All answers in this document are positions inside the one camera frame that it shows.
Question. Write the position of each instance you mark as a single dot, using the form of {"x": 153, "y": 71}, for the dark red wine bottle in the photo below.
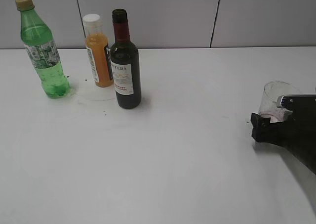
{"x": 125, "y": 63}

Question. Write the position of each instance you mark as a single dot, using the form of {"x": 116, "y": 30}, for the transparent plastic cup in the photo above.
{"x": 268, "y": 107}

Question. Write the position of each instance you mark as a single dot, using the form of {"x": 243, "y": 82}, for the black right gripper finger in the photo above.
{"x": 298, "y": 137}

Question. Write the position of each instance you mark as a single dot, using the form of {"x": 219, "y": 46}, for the green plastic soda bottle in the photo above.
{"x": 42, "y": 51}

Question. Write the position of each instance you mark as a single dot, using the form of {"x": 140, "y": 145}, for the orange juice bottle white cap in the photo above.
{"x": 97, "y": 46}

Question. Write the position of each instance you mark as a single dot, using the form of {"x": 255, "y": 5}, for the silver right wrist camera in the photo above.
{"x": 302, "y": 106}

